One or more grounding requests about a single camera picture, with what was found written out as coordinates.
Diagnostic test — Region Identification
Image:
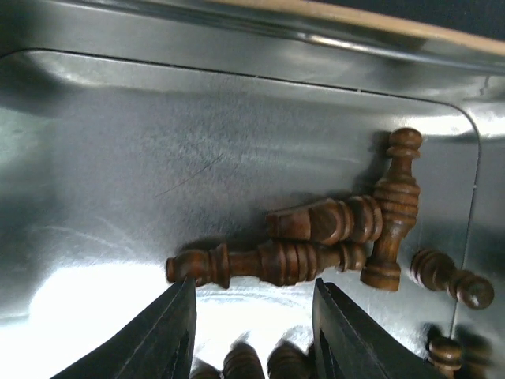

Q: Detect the dark bishop piece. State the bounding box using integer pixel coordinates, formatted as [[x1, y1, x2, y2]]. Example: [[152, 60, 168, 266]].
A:
[[166, 240, 366, 289]]

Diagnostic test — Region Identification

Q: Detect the dark queen piece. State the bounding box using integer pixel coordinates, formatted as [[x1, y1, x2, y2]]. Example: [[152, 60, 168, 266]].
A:
[[360, 128, 423, 291]]

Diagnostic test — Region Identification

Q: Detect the dark pawn in tin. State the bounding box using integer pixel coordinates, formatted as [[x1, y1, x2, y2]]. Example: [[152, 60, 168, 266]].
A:
[[410, 249, 495, 310]]

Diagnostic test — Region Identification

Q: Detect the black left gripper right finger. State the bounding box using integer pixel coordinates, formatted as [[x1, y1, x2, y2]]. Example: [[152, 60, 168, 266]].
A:
[[312, 278, 443, 379]]

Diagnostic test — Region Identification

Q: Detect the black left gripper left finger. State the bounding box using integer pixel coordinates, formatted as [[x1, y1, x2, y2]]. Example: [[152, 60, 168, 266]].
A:
[[55, 279, 196, 379]]

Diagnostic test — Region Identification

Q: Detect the dark knight piece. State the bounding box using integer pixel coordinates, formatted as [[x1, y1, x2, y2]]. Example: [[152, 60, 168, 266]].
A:
[[265, 195, 383, 246]]

